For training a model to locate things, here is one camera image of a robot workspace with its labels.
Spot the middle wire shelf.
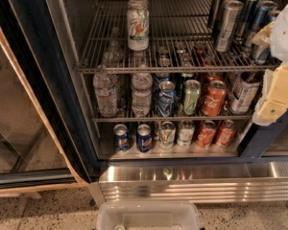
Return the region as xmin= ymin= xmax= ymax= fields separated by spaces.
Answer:
xmin=92 ymin=110 xmax=252 ymax=123

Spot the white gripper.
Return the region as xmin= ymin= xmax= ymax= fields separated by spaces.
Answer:
xmin=252 ymin=4 xmax=288 ymax=127

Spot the red coca-cola can middle shelf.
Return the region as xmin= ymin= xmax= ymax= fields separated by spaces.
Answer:
xmin=201 ymin=80 xmax=227 ymax=117

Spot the water bottle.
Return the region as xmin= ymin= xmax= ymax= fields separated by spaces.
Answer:
xmin=132 ymin=64 xmax=153 ymax=117
xmin=93 ymin=64 xmax=117 ymax=118

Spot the wire shelf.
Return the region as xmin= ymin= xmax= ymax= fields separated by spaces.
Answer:
xmin=92 ymin=110 xmax=252 ymax=123
xmin=79 ymin=0 xmax=280 ymax=74

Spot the blue pepsi can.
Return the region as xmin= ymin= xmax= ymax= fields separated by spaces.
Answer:
xmin=136 ymin=124 xmax=152 ymax=152
xmin=113 ymin=124 xmax=130 ymax=151

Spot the silver slim can front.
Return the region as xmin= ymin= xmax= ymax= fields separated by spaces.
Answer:
xmin=214 ymin=0 xmax=244 ymax=53

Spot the green can middle shelf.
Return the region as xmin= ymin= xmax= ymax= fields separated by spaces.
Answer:
xmin=183 ymin=80 xmax=201 ymax=115

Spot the silver slim can middle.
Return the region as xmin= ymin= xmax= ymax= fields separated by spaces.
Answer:
xmin=212 ymin=0 xmax=232 ymax=38

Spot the top wire shelf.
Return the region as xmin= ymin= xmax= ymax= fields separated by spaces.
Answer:
xmin=79 ymin=0 xmax=280 ymax=74

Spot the silver slim can back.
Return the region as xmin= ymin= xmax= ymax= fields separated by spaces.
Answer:
xmin=207 ymin=0 xmax=220 ymax=29

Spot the white 7up can bottom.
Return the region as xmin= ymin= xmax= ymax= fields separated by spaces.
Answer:
xmin=158 ymin=122 xmax=176 ymax=150

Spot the white green can bottom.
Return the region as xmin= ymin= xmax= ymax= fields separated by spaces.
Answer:
xmin=177 ymin=120 xmax=195 ymax=147

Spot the silver slim can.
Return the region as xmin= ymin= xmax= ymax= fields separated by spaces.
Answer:
xmin=207 ymin=0 xmax=220 ymax=29
xmin=214 ymin=0 xmax=244 ymax=53
xmin=212 ymin=0 xmax=232 ymax=38

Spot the open glass fridge door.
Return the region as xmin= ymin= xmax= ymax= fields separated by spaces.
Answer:
xmin=0 ymin=0 xmax=90 ymax=197

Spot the clear plastic bin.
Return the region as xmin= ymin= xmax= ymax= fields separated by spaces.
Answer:
xmin=96 ymin=201 xmax=200 ymax=230

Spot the white 7up can front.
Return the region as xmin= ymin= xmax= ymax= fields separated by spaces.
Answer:
xmin=127 ymin=6 xmax=149 ymax=51

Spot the red coke can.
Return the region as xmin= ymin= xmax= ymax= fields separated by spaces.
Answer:
xmin=214 ymin=120 xmax=236 ymax=148
xmin=196 ymin=120 xmax=217 ymax=148

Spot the stainless steel fridge base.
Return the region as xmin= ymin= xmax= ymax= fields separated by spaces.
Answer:
xmin=88 ymin=162 xmax=288 ymax=205

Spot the white diet coke can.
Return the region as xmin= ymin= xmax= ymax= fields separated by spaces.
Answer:
xmin=229 ymin=72 xmax=261 ymax=115

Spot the right water bottle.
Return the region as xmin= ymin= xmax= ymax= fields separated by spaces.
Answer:
xmin=132 ymin=64 xmax=153 ymax=117

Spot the red coke can bottom right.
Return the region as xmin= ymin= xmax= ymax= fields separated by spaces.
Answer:
xmin=214 ymin=120 xmax=236 ymax=148

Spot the blue redbull can front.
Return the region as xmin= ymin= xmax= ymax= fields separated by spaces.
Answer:
xmin=250 ymin=11 xmax=280 ymax=65

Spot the left water bottle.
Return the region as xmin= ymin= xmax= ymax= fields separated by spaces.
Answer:
xmin=93 ymin=64 xmax=117 ymax=118

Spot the red coke can bottom left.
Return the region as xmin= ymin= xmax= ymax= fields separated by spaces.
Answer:
xmin=196 ymin=120 xmax=217 ymax=148

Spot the blue pepsi can middle shelf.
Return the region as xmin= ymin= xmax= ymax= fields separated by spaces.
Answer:
xmin=156 ymin=80 xmax=176 ymax=117

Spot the white 7up can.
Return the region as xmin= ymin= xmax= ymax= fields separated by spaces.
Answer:
xmin=127 ymin=6 xmax=149 ymax=51
xmin=158 ymin=122 xmax=176 ymax=150

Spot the blue pepsi can bottom left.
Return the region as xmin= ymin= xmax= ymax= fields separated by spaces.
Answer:
xmin=113 ymin=124 xmax=130 ymax=151

